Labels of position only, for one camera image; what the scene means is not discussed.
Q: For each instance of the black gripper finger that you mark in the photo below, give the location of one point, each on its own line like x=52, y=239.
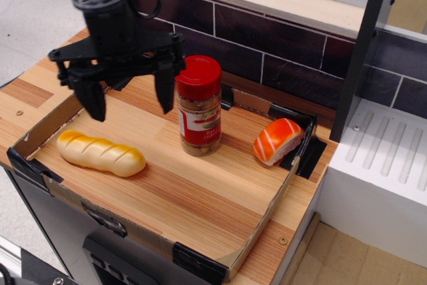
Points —
x=164, y=86
x=91, y=96

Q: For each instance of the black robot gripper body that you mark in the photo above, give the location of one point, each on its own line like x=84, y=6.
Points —
x=118, y=47

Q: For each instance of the basil leaves bottle red lid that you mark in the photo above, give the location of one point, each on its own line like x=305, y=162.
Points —
x=198, y=91

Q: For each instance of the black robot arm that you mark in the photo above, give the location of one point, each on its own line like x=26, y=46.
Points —
x=118, y=49

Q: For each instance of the toy bread loaf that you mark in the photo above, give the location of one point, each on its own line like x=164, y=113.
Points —
x=100, y=154

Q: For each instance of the toy salmon nigiri sushi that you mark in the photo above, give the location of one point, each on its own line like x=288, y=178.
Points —
x=277, y=140

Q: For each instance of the brass screw front right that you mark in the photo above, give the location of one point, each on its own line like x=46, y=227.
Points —
x=283, y=241

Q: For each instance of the white toy sink unit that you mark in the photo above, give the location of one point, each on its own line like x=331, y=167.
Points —
x=375, y=186

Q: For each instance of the black vertical post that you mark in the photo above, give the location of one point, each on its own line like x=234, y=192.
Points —
x=354, y=80

